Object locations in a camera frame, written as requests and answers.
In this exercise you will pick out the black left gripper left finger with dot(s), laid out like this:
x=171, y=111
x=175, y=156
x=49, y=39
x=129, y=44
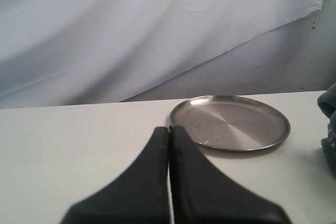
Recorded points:
x=138, y=195

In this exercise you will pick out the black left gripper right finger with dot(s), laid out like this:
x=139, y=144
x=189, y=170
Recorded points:
x=201, y=193

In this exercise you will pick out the grey-blue fluffy towel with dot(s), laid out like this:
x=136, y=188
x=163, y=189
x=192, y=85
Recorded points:
x=326, y=103

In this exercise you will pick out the round stainless steel plate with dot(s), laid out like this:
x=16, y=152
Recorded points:
x=231, y=123

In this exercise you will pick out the white backdrop cloth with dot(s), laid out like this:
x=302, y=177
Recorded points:
x=62, y=52

